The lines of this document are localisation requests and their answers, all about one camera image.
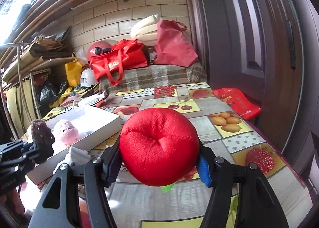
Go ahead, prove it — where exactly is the dark wooden door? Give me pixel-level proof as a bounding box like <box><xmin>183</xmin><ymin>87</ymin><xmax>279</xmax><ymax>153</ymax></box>
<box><xmin>192</xmin><ymin>0</ymin><xmax>318</xmax><ymax>172</ymax></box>

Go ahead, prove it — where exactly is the red plush apple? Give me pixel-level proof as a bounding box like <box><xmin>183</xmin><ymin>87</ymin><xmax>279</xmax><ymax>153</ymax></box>
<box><xmin>119</xmin><ymin>108</ymin><xmax>200</xmax><ymax>186</ymax></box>

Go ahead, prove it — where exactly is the red plastic bag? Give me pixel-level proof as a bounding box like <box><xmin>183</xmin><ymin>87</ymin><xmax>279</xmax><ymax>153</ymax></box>
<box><xmin>213</xmin><ymin>88</ymin><xmax>261</xmax><ymax>120</ymax></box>

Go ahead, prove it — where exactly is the fruit pattern tablecloth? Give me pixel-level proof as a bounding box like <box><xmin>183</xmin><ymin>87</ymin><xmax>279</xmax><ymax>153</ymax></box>
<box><xmin>98</xmin><ymin>82</ymin><xmax>313</xmax><ymax>227</ymax></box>

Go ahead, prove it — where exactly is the black plastic bag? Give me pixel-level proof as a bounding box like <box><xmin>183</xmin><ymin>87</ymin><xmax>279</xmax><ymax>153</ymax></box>
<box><xmin>37</xmin><ymin>81</ymin><xmax>69</xmax><ymax>105</ymax></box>

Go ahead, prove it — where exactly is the metal shelf rack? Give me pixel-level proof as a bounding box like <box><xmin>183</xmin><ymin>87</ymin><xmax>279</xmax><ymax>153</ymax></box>
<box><xmin>1</xmin><ymin>42</ymin><xmax>64</xmax><ymax>137</ymax></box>

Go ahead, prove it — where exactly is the shiny red tote bag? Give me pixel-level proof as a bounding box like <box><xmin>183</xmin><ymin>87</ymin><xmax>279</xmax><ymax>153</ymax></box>
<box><xmin>89</xmin><ymin>39</ymin><xmax>148</xmax><ymax>86</ymax></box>

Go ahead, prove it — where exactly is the cream foam roll stack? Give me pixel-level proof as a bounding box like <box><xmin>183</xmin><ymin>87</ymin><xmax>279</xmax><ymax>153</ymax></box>
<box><xmin>130</xmin><ymin>14</ymin><xmax>161</xmax><ymax>46</ymax></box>

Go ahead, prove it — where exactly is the white helmet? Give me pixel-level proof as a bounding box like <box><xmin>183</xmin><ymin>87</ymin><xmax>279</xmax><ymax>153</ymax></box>
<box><xmin>80</xmin><ymin>68</ymin><xmax>97</xmax><ymax>88</ymax></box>

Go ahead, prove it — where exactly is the white power bank box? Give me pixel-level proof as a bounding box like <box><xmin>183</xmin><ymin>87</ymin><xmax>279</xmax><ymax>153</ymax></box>
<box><xmin>77</xmin><ymin>91</ymin><xmax>109</xmax><ymax>107</ymax></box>

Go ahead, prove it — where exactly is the pink plush pig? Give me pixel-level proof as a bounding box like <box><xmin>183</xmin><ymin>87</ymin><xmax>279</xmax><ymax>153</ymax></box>
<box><xmin>53</xmin><ymin>119</ymin><xmax>79</xmax><ymax>146</ymax></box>

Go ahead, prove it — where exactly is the dark red fabric bag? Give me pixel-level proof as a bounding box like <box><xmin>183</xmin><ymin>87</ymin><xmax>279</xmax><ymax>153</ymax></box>
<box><xmin>155</xmin><ymin>20</ymin><xmax>198</xmax><ymax>68</ymax></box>

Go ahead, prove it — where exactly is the red helmet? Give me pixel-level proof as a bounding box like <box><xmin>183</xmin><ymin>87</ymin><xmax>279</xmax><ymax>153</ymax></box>
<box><xmin>87</xmin><ymin>40</ymin><xmax>112</xmax><ymax>62</ymax></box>

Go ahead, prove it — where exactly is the plaid covered bench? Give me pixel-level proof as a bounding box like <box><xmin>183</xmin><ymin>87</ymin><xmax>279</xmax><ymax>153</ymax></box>
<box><xmin>99</xmin><ymin>61</ymin><xmax>207</xmax><ymax>94</ymax></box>

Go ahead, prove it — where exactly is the yellow shopping bag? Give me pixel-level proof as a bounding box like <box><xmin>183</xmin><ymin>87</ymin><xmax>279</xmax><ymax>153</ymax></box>
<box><xmin>65</xmin><ymin>59</ymin><xmax>85</xmax><ymax>87</ymax></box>

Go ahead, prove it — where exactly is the white shallow cardboard box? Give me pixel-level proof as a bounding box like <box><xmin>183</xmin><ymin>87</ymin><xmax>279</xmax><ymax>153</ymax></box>
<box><xmin>27</xmin><ymin>105</ymin><xmax>121</xmax><ymax>185</ymax></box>

